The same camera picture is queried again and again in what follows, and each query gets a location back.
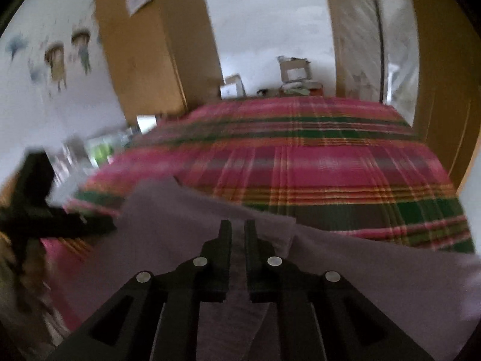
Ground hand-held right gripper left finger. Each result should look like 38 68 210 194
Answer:
45 219 232 361

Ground plastic-covered doorway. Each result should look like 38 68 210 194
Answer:
323 0 419 126

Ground glass-topped nightstand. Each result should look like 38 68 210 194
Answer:
49 115 158 204

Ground green tissue pack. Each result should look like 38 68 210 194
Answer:
92 141 114 163

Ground wooden door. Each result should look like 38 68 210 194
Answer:
404 0 481 192

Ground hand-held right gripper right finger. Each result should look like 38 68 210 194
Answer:
244 219 434 361

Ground purple fleece cloth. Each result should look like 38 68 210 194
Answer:
49 177 481 361

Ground white cardboard box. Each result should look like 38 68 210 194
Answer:
220 74 247 100

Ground plaid bed sheet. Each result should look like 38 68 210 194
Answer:
41 96 476 332

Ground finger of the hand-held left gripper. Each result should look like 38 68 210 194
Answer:
80 212 118 239

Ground brown cardboard box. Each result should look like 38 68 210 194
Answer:
277 56 312 83

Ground wooden wardrobe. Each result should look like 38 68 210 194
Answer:
94 0 224 121

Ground cartoon wall sticker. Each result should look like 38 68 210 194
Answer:
5 23 102 94

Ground black vertical pole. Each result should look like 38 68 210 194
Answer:
365 0 388 103

